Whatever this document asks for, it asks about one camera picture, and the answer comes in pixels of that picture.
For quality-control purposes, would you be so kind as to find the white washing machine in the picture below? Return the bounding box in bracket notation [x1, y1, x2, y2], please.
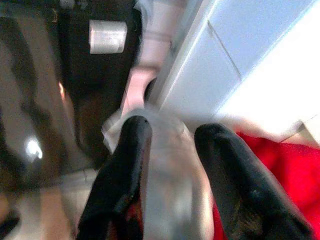
[152, 0, 320, 146]

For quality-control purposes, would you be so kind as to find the pink plastic pipe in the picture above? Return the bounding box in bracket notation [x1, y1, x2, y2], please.
[120, 0, 186, 118]

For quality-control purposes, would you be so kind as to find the white cylindrical roll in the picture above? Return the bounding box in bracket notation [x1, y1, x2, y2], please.
[88, 19, 128, 55]

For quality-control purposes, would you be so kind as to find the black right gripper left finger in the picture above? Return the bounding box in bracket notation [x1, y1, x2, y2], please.
[76, 115, 153, 240]

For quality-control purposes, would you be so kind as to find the red cloth garment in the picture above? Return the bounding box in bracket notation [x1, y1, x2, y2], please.
[109, 131, 320, 240]

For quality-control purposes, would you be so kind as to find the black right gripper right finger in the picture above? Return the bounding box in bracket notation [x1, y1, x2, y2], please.
[193, 122, 316, 240]

